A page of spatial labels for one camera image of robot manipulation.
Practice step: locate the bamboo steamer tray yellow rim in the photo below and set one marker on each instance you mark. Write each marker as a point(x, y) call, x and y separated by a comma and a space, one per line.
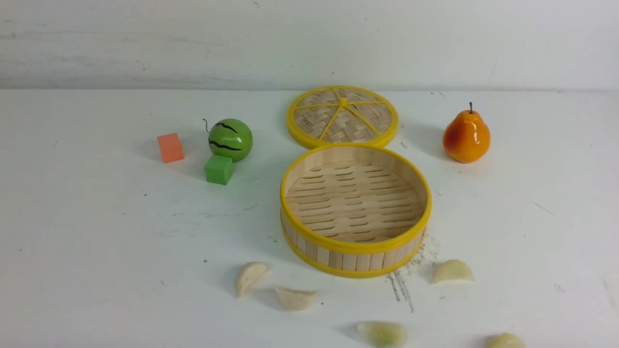
point(354, 210)

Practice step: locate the white dumpling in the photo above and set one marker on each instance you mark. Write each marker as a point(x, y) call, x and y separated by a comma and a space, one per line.
point(249, 276)
point(294, 299)

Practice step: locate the pale dumpling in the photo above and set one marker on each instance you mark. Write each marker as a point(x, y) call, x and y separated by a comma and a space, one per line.
point(453, 270)

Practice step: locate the greenish dumpling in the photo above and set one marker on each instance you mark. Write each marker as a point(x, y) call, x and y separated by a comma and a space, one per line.
point(383, 334)

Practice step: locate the yellowish dumpling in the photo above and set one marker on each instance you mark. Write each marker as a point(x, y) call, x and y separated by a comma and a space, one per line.
point(505, 340)

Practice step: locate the woven bamboo steamer lid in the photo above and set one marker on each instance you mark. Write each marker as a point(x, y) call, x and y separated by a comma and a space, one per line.
point(341, 114)

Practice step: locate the green toy watermelon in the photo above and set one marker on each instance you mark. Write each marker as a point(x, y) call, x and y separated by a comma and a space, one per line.
point(229, 137)

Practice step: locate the green cube block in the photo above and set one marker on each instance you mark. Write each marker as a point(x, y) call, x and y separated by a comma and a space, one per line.
point(219, 169)

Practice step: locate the orange cube block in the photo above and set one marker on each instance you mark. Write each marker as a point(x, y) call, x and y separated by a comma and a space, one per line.
point(170, 147)

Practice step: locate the orange toy pear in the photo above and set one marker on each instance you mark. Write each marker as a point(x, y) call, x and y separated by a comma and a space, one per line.
point(467, 138)

